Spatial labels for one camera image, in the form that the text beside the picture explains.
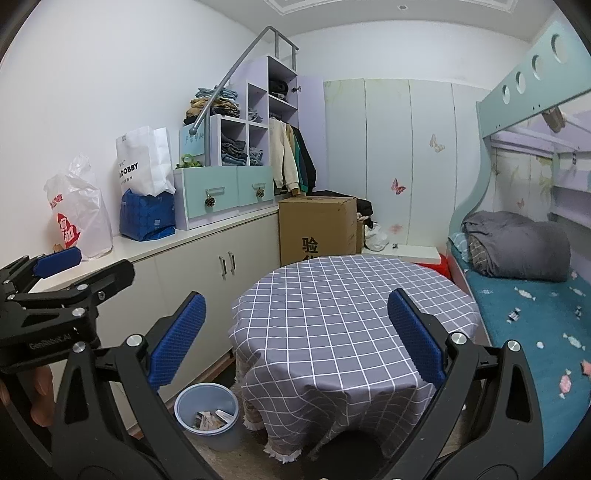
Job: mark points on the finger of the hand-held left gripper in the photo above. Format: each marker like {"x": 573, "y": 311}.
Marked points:
{"x": 57, "y": 261}
{"x": 101, "y": 281}

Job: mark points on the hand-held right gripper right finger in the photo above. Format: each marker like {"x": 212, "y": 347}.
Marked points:
{"x": 415, "y": 339}

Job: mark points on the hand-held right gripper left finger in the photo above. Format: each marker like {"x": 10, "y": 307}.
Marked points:
{"x": 178, "y": 339}

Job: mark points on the pale blue plastic waste bin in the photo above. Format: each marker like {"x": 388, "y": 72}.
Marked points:
{"x": 184, "y": 410}

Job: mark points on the heap of discarded wrappers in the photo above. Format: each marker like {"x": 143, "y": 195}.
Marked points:
{"x": 210, "y": 420}

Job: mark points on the person's left hand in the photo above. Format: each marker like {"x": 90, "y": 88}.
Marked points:
{"x": 42, "y": 390}

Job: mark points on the white plastic bag red print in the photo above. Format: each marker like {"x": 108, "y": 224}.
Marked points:
{"x": 87, "y": 217}

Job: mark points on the long white low cabinet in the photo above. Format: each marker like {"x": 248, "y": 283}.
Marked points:
{"x": 194, "y": 277}

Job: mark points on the grey checked tablecloth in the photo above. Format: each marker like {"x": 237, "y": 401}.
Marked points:
{"x": 346, "y": 323}

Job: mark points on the red plastic basin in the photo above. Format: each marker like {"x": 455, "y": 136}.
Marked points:
{"x": 438, "y": 267}

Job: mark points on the blue woven bag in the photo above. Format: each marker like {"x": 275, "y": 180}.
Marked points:
{"x": 147, "y": 217}

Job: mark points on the white low board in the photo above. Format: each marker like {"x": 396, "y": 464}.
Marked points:
{"x": 415, "y": 253}

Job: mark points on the blue checked pillow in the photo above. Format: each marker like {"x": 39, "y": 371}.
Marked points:
{"x": 458, "y": 244}

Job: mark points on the white crumpled plastic bag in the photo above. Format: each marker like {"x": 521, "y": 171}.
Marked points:
{"x": 376, "y": 239}

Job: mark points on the teal candy print bedsheet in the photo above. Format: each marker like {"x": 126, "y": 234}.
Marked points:
{"x": 531, "y": 355}

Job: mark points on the beige fringed table skirt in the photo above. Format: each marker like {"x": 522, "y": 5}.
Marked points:
{"x": 263, "y": 429}

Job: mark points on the white paper shopping bag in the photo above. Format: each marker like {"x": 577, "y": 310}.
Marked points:
{"x": 143, "y": 157}

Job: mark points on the black clothing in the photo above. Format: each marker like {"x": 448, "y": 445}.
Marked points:
{"x": 364, "y": 210}

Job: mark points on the grey duvet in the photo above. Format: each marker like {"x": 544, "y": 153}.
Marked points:
{"x": 521, "y": 244}

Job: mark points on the small green decoration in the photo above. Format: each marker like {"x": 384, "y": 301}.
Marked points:
{"x": 187, "y": 162}

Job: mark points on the brown cardboard box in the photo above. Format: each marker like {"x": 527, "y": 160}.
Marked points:
{"x": 318, "y": 226}

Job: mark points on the pink butterfly sticker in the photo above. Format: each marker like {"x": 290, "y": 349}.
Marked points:
{"x": 398, "y": 186}

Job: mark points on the pale blue storage box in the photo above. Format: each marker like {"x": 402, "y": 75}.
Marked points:
{"x": 194, "y": 143}

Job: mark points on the narrow teal drawer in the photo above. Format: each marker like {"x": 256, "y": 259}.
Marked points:
{"x": 256, "y": 177}

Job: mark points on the pale butterfly sticker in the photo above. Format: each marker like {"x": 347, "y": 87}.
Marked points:
{"x": 437, "y": 143}

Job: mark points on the small folded jeans stack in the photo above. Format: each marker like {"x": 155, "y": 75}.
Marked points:
{"x": 256, "y": 158}

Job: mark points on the dark green hanging jackets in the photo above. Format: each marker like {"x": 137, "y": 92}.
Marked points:
{"x": 305, "y": 166}

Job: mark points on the pile of folded clothes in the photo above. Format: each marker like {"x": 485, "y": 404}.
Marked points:
{"x": 217, "y": 106}

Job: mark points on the cream hanging jacket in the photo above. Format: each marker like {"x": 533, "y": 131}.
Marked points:
{"x": 282, "y": 157}

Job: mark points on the white wardrobe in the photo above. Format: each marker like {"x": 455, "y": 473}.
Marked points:
{"x": 383, "y": 129}

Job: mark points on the teal bunk bed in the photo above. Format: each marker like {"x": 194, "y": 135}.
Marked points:
{"x": 517, "y": 106}

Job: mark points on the grey metal handrail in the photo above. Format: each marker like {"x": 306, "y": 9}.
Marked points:
{"x": 240, "y": 62}

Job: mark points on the brown hanging cloth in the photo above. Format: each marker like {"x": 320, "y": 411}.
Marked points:
{"x": 554, "y": 118}

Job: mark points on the dark folded clothes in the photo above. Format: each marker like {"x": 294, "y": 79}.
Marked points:
{"x": 278, "y": 89}

